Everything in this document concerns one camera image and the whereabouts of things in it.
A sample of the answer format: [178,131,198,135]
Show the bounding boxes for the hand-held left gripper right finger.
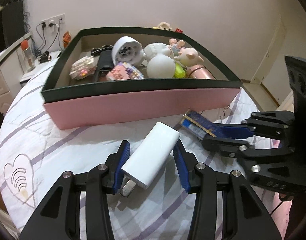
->
[172,140,281,240]

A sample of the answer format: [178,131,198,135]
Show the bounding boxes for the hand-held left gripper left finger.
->
[19,140,131,240]

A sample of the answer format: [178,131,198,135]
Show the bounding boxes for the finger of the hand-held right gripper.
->
[213,111,294,140]
[202,135,288,160]

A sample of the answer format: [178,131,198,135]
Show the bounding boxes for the small blue white box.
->
[180,109,218,140]

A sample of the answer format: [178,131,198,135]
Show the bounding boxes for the white power adapter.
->
[119,122,181,197]

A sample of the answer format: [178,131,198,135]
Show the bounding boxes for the pink box with dark rim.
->
[41,27,243,130]

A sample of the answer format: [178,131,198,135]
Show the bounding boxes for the rose gold metal cup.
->
[187,64,216,80]

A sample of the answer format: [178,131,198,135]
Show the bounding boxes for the yellow highlighter pen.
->
[173,62,187,78]

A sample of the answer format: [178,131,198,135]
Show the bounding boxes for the pink pig figurine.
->
[174,47,204,68]

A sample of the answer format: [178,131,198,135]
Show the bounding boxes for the pink purple brick model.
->
[105,64,145,80]

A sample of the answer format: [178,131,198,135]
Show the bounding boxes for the white round plush toy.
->
[143,42,177,78]

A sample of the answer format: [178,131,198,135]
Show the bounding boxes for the black oblong case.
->
[94,50,116,82]

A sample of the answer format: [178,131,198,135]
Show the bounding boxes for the small pink doll figurine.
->
[169,38,186,55]

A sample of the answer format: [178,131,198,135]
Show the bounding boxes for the white pink brick model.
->
[69,56,97,80]

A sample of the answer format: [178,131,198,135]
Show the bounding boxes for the white cylindrical fan device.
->
[112,36,146,67]

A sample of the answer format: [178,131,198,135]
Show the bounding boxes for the black hair clip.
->
[90,44,115,55]

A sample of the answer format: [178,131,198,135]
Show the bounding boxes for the white door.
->
[250,17,287,85]

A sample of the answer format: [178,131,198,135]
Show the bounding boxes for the white side cabinet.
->
[19,51,62,88]

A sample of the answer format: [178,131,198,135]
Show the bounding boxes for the small black cylindrical device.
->
[38,52,52,64]

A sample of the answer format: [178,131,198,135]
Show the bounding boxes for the orange snack bag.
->
[62,31,74,49]

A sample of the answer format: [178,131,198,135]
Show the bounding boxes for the clear bottle with orange cap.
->
[20,39,37,72]

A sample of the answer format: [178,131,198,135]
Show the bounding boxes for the white desk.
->
[0,31,34,115]

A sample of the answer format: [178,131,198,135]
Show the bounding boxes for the black computer tower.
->
[2,0,26,48]

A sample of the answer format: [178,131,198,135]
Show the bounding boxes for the black cables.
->
[23,12,62,58]

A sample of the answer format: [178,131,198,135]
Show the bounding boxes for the white wall socket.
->
[41,14,66,29]

